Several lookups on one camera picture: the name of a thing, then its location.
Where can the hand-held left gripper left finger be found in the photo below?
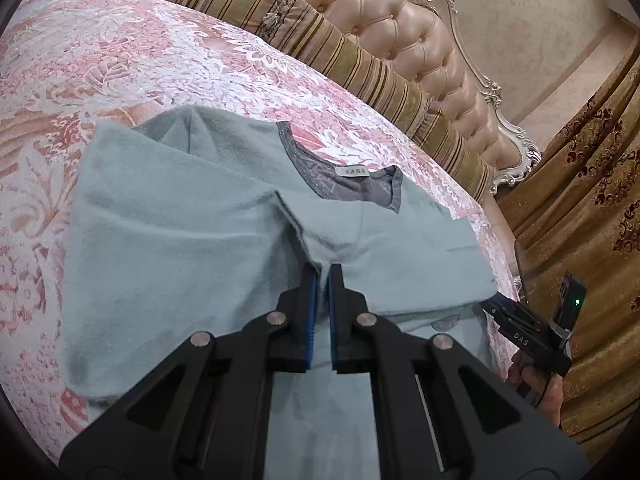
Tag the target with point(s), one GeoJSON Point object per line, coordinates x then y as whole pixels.
{"type": "Point", "coordinates": [311, 322]}

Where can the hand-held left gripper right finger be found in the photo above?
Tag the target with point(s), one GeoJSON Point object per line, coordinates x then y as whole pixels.
{"type": "Point", "coordinates": [333, 327]}

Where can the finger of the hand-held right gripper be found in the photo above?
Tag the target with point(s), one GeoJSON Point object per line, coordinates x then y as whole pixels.
{"type": "Point", "coordinates": [512, 308]}
{"type": "Point", "coordinates": [500, 317]}

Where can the light blue long-sleeve shirt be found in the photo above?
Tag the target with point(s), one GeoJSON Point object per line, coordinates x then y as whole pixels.
{"type": "Point", "coordinates": [175, 240]}

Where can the person's right hand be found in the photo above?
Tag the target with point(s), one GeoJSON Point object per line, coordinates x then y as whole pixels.
{"type": "Point", "coordinates": [537, 385]}

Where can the gold patterned curtain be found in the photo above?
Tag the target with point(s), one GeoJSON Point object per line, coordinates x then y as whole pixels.
{"type": "Point", "coordinates": [590, 185]}

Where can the pink floral blanket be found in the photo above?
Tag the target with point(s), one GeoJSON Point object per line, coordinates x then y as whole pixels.
{"type": "Point", "coordinates": [125, 55]}

